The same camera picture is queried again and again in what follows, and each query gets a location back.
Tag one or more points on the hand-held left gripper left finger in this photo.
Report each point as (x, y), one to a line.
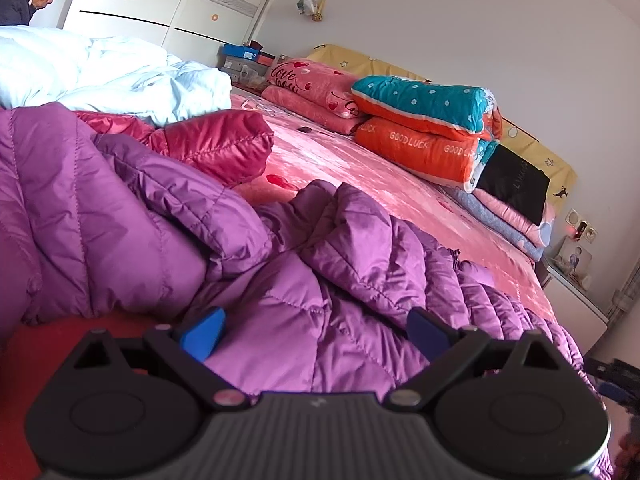
(202, 332)

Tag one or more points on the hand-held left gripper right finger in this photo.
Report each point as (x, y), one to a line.
(427, 332)

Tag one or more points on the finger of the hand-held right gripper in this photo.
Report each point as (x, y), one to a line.
(615, 370)
(617, 392)

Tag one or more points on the purple down jacket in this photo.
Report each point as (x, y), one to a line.
(125, 220)

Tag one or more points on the grey radiator pipe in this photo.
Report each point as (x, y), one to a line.
(625, 300)

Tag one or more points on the white nightstand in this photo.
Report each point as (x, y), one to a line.
(575, 305)

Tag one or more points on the stack of pink blue quilts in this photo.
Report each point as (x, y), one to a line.
(505, 225)

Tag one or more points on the black cloth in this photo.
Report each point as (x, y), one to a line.
(515, 185)

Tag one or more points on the orange folded quilt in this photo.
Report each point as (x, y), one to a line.
(415, 152)

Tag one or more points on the dark red down jacket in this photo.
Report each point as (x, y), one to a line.
(215, 142)

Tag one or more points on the yellow headboard cover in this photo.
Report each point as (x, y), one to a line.
(550, 160)

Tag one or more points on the teal dotted folded quilt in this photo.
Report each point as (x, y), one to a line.
(425, 102)

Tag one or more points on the pink heart-print folded blanket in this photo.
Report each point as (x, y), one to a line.
(315, 90)

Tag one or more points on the stack of shoe boxes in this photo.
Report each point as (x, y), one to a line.
(245, 60)

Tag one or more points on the light blue down jacket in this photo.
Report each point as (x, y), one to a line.
(100, 75)

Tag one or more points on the white wardrobe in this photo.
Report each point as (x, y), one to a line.
(175, 5)

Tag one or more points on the photo frame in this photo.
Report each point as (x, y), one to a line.
(575, 262)

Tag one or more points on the wall socket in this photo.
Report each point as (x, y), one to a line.
(580, 225)

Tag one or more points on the wall ornament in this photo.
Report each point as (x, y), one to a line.
(310, 6)

